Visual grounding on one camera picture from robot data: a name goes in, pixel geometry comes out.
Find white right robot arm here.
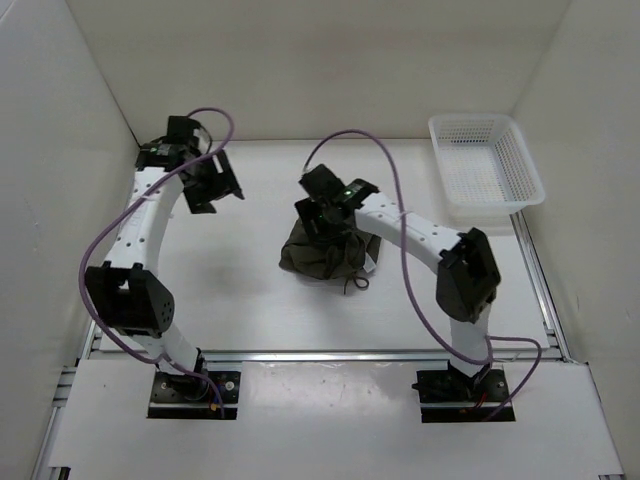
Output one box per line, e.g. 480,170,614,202
295,164,501,400

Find aluminium frame rail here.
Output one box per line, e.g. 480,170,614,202
37,144,571,471

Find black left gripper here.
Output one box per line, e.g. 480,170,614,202
184,149,245,214

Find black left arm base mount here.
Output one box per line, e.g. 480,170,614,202
147,367,241,421

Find olive green shorts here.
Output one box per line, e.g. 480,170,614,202
279,219,382,294

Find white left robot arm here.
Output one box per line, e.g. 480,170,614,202
78,112,244,400

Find white plastic mesh basket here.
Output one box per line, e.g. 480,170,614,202
428,113,546,218

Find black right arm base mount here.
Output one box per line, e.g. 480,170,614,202
411,365,516,424

